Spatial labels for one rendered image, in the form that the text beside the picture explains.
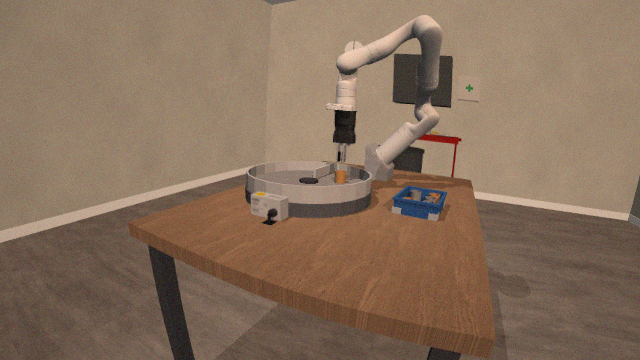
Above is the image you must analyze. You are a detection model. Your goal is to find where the blue crate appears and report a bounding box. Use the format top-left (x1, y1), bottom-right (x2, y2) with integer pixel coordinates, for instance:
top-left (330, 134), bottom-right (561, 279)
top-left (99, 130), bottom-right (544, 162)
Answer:
top-left (391, 186), bottom-right (447, 221)

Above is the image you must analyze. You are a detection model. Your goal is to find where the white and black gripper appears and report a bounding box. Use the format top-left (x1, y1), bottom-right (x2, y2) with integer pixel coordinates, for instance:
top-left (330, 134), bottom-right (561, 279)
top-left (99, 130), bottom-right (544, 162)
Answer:
top-left (326, 96), bottom-right (356, 162)

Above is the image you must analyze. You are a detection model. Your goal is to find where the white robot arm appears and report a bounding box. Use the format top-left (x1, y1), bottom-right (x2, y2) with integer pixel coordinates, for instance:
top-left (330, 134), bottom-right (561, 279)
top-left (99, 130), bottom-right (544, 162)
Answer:
top-left (336, 15), bottom-right (443, 165)

